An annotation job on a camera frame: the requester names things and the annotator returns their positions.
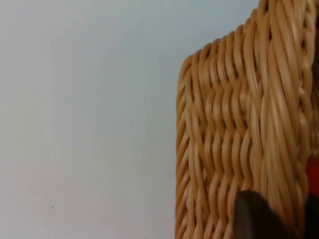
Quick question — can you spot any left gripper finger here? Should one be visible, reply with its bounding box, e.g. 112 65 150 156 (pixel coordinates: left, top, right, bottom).
233 190 297 239

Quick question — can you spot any red cube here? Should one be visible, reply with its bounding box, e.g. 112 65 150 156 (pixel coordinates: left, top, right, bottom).
305 157 319 197

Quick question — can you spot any pale brown wicker basket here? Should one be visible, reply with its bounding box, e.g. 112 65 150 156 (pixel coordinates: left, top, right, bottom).
174 0 319 239

